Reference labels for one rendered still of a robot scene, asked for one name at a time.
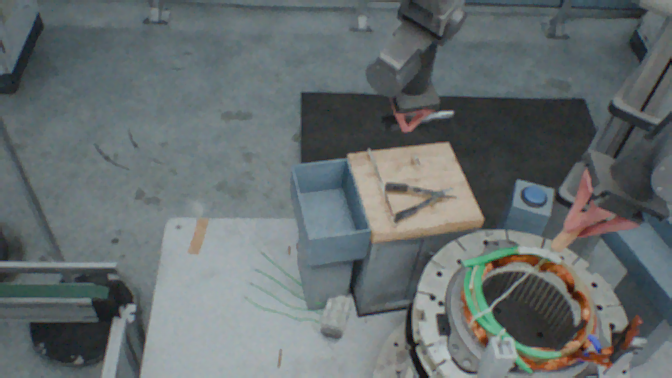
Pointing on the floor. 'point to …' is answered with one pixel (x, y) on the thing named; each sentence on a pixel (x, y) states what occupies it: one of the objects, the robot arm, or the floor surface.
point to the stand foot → (53, 339)
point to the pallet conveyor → (77, 307)
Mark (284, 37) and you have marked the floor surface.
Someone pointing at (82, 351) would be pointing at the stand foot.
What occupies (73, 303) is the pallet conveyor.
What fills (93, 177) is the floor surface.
